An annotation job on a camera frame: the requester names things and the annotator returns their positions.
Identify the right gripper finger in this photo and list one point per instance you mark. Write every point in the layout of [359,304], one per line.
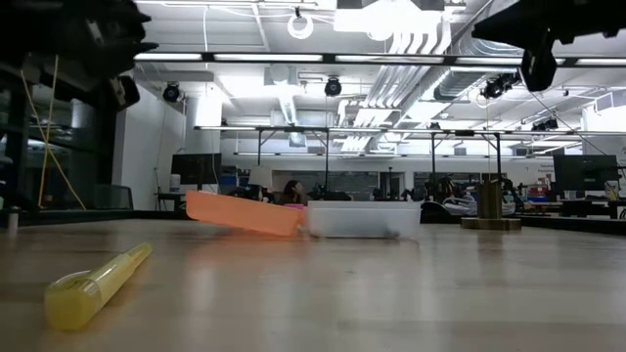
[508,24]

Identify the clear plastic box orange lid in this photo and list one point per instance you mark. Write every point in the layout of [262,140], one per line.
[244,215]

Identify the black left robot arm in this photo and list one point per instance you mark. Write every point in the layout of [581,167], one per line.
[49,49]

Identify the black monitor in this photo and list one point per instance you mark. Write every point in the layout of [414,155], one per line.
[195,168]
[584,171]

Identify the white bucket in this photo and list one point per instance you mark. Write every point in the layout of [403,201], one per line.
[175,183]

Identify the grey office chair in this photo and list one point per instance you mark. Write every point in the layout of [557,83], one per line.
[112,198]

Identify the white lamp shade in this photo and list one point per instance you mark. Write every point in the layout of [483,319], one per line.
[260,176]

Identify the black beam with light strips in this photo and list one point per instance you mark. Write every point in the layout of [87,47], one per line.
[330,58]

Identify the person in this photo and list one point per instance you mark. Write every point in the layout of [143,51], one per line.
[293,191]

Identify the yellow highlighter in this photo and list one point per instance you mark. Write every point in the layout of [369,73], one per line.
[88,293]

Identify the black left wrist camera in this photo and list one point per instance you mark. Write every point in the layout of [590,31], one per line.
[124,92]

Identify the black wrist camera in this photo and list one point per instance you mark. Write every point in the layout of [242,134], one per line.
[538,68]
[124,92]

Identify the silver ventilation duct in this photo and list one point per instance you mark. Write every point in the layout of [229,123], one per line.
[469,54]

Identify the black ceiling camera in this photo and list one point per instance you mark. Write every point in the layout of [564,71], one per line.
[494,89]
[171,93]
[333,88]

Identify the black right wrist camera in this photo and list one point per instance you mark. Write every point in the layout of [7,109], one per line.
[538,68]

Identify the black aluminium table frame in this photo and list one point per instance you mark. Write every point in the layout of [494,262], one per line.
[98,215]

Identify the small white post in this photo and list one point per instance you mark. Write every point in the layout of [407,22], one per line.
[13,220]

